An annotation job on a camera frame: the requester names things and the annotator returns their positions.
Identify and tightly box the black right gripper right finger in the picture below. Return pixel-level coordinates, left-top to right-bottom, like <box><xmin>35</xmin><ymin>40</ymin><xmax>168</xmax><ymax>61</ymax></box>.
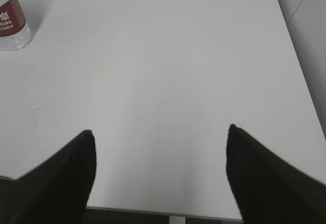
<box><xmin>226</xmin><ymin>124</ymin><xmax>325</xmax><ymax>223</ymax></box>

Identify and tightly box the white table leg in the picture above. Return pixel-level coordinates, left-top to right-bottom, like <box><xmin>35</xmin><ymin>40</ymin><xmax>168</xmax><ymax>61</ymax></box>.
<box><xmin>169</xmin><ymin>216</ymin><xmax>185</xmax><ymax>224</ymax></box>

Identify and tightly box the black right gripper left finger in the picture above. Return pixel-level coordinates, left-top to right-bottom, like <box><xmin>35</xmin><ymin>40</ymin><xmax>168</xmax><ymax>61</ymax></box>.
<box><xmin>1</xmin><ymin>130</ymin><xmax>97</xmax><ymax>223</ymax></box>

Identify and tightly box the clear water bottle red label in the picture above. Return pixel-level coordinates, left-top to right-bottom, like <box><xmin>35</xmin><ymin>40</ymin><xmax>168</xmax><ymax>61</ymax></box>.
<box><xmin>0</xmin><ymin>0</ymin><xmax>32</xmax><ymax>51</ymax></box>

